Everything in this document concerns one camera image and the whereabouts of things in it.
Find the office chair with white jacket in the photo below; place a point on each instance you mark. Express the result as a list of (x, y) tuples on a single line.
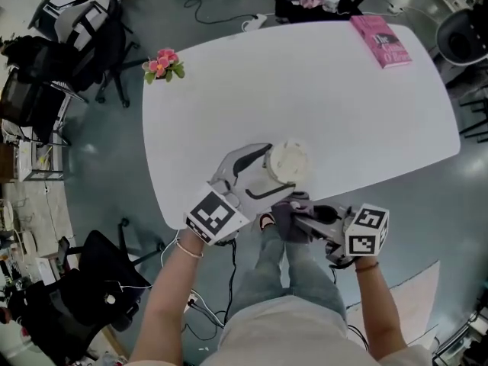
[(84, 25)]

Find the person's left shoe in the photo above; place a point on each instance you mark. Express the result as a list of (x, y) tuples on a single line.
[(267, 221)]

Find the person's grey jeans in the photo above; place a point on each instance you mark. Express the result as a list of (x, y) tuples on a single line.
[(301, 277)]

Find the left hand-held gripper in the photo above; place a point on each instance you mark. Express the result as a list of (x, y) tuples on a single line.
[(211, 214)]

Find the black mesh armless chair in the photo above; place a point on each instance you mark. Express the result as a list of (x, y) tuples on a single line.
[(30, 105)]

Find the grey cloth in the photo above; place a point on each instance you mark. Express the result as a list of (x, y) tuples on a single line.
[(284, 216)]

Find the white lidded cup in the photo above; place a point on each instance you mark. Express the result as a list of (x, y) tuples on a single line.
[(289, 160)]

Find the person's left forearm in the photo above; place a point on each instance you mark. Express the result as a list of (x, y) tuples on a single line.
[(167, 307)]

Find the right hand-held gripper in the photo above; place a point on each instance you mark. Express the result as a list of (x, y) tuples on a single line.
[(366, 227)]

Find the pink potted flowers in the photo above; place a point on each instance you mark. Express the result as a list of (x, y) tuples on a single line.
[(164, 65)]

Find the beige rug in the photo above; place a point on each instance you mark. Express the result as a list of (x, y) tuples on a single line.
[(411, 299)]

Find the person's right forearm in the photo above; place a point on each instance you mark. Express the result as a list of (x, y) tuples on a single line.
[(381, 311)]

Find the pink book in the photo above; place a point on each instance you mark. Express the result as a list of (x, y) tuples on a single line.
[(383, 40)]

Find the person's beige shirt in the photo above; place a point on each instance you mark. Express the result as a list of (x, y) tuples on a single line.
[(289, 334)]

